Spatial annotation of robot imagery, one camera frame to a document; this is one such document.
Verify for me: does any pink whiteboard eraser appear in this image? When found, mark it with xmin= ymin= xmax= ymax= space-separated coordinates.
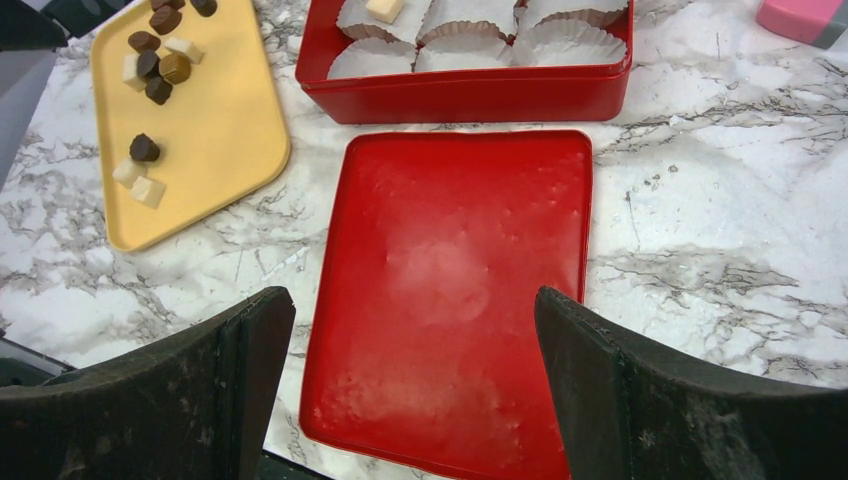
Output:
xmin=755 ymin=0 xmax=847 ymax=49

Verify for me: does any round dark chocolate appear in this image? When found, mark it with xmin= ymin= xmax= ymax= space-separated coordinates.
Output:
xmin=129 ymin=134 xmax=161 ymax=163

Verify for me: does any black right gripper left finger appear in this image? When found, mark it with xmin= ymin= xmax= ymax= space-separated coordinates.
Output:
xmin=1 ymin=286 xmax=296 ymax=479

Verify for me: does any yellow plastic tray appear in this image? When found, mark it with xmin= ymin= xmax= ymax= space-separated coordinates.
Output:
xmin=89 ymin=1 xmax=291 ymax=252

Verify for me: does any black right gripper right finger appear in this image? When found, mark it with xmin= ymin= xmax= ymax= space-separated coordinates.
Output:
xmin=534 ymin=287 xmax=847 ymax=479

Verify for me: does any red chocolate box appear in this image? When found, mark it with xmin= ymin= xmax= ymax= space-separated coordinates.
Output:
xmin=295 ymin=1 xmax=634 ymax=124

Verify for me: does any white chocolate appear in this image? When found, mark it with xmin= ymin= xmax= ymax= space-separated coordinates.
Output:
xmin=365 ymin=0 xmax=405 ymax=24

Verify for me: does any red box lid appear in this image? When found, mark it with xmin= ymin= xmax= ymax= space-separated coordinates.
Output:
xmin=299 ymin=130 xmax=593 ymax=479

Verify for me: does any white paper cup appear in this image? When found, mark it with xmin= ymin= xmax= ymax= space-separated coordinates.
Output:
xmin=336 ymin=0 xmax=431 ymax=44
xmin=519 ymin=0 xmax=629 ymax=31
xmin=512 ymin=19 xmax=628 ymax=67
xmin=327 ymin=37 xmax=417 ymax=80
xmin=416 ymin=0 xmax=520 ymax=45
xmin=413 ymin=34 xmax=514 ymax=73

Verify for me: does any white chocolate cube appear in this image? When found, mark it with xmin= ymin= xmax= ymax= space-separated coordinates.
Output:
xmin=130 ymin=176 xmax=166 ymax=209
xmin=112 ymin=157 xmax=147 ymax=189

